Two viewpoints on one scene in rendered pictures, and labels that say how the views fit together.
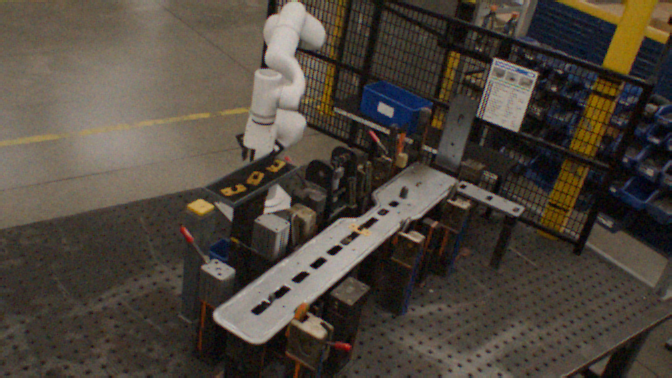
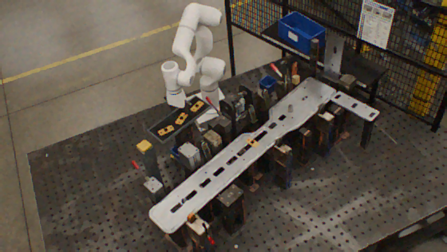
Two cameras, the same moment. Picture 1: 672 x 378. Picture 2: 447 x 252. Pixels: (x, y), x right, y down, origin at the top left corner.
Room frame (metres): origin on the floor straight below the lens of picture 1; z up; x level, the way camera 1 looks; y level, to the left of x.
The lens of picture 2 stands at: (0.53, -0.61, 2.93)
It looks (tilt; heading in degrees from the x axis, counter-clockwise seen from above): 47 degrees down; 24
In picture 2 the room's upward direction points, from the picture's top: 7 degrees counter-clockwise
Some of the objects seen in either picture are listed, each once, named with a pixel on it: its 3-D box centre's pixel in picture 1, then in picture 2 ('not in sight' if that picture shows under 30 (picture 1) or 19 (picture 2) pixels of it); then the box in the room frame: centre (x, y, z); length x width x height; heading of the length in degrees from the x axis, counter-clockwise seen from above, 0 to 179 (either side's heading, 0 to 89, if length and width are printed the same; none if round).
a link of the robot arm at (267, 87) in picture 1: (267, 92); (172, 75); (2.02, 0.29, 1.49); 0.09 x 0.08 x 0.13; 87
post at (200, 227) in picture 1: (195, 265); (152, 171); (1.79, 0.42, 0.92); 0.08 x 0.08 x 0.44; 63
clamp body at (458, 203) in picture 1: (447, 237); (323, 134); (2.35, -0.47, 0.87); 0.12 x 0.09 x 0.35; 63
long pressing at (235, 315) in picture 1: (358, 234); (251, 146); (2.06, -0.10, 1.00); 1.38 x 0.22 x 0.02; 153
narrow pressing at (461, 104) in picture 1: (455, 132); (333, 57); (2.72, -0.44, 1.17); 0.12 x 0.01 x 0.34; 63
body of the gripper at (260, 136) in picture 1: (261, 131); (176, 96); (2.02, 0.29, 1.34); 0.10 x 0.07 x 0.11; 83
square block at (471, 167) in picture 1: (463, 198); (345, 99); (2.68, -0.55, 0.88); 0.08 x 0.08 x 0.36; 63
